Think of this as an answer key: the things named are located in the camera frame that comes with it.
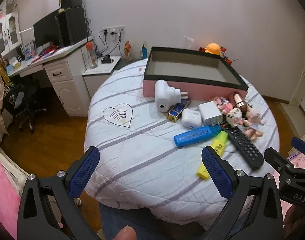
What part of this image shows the black remote control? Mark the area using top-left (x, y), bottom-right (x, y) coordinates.
top-left (221, 122), bottom-right (264, 171)

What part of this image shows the pink doll figure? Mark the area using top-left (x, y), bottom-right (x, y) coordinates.
top-left (243, 105), bottom-right (264, 142)

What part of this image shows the pink white brick figure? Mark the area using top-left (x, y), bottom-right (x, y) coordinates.
top-left (226, 108), bottom-right (243, 127)

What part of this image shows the yellow highlighter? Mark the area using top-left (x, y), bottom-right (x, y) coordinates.
top-left (196, 130), bottom-right (229, 181)

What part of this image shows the blue highlighter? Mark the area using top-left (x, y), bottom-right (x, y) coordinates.
top-left (174, 125), bottom-right (222, 148)

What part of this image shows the white earbuds case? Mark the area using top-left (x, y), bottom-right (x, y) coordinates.
top-left (181, 108), bottom-right (202, 129)

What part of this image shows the white round plug adapter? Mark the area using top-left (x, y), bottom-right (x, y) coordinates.
top-left (155, 80), bottom-right (188, 113)

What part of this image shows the person's right hand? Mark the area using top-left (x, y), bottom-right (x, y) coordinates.
top-left (283, 205), bottom-right (305, 239)

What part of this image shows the person's left hand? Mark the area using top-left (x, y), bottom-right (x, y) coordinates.
top-left (114, 225), bottom-right (137, 240)

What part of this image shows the rose gold cylinder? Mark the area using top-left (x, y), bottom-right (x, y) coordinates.
top-left (229, 92), bottom-right (247, 108)

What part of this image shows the pink purple brick figure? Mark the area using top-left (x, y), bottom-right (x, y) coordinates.
top-left (209, 96), bottom-right (233, 115)

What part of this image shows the white square charger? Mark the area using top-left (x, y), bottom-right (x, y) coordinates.
top-left (198, 101), bottom-right (223, 126)

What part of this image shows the pink box with black rim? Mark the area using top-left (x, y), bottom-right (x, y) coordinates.
top-left (143, 47), bottom-right (248, 101)

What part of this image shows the blue and gold small box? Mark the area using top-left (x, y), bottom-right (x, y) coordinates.
top-left (167, 99), bottom-right (191, 122)

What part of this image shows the orange plush toy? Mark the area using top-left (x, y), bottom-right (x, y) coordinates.
top-left (204, 43), bottom-right (221, 56)

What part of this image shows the white low side cabinet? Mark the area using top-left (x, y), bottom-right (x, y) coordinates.
top-left (83, 56), bottom-right (121, 98)

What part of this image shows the white desk with drawers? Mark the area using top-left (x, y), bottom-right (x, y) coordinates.
top-left (9, 36), bottom-right (93, 116)

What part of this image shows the bottle with orange cap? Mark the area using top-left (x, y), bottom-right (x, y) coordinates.
top-left (86, 41), bottom-right (98, 69)

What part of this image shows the small black device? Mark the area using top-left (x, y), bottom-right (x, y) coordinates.
top-left (101, 55), bottom-right (114, 64)

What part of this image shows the blue white snack bag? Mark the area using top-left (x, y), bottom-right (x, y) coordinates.
top-left (140, 41), bottom-right (148, 60)

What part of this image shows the black computer monitor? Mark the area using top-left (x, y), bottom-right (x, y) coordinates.
top-left (33, 10), bottom-right (60, 48)

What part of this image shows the white glass door cabinet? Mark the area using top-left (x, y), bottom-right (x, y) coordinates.
top-left (0, 11), bottom-right (22, 56)

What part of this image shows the orange snack bag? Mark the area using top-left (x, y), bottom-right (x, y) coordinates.
top-left (124, 41), bottom-right (132, 61)

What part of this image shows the black computer tower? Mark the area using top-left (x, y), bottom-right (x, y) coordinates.
top-left (57, 8), bottom-right (88, 47)

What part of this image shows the white wall power strip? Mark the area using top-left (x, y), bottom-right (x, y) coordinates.
top-left (102, 25), bottom-right (125, 35)

